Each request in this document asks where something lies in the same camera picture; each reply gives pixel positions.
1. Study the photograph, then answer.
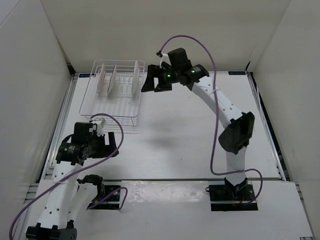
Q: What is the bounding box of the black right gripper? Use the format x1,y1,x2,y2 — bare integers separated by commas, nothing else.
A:
141,65,181,93

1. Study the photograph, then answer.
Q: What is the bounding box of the white plate with dark rim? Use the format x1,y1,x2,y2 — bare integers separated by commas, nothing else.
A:
131,60,139,98

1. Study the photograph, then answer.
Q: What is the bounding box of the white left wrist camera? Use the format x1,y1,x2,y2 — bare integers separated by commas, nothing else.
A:
89,118,106,137

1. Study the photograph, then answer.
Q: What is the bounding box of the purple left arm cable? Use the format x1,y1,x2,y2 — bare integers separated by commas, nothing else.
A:
9,113,129,240

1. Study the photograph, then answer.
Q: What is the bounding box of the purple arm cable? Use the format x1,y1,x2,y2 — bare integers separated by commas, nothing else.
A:
9,113,129,240
159,34,263,206

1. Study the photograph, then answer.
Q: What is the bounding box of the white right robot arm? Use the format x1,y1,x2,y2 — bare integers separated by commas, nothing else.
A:
141,48,255,200

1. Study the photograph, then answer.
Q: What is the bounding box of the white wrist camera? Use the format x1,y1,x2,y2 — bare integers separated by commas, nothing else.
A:
156,50,169,68
89,118,106,137

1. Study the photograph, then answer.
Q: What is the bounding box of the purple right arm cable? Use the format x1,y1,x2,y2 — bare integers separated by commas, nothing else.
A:
159,34,263,206

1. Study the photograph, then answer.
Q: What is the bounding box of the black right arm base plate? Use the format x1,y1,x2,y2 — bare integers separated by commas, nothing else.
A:
205,184,258,212

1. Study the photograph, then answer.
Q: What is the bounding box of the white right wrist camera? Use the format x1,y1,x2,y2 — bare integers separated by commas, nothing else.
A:
156,50,169,68

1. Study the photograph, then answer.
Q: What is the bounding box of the white plate far left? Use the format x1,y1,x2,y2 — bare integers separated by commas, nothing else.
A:
96,63,105,95

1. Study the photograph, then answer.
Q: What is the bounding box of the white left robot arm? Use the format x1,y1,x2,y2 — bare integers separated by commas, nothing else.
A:
25,118,119,240

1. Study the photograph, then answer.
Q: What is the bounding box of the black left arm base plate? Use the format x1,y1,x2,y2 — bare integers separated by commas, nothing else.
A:
86,184,122,210

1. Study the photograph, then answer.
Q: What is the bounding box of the white wire dish rack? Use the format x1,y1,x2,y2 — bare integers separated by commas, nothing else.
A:
79,59,145,128

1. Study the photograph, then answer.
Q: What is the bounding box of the white plate middle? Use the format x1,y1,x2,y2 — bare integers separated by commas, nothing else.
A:
107,64,117,96

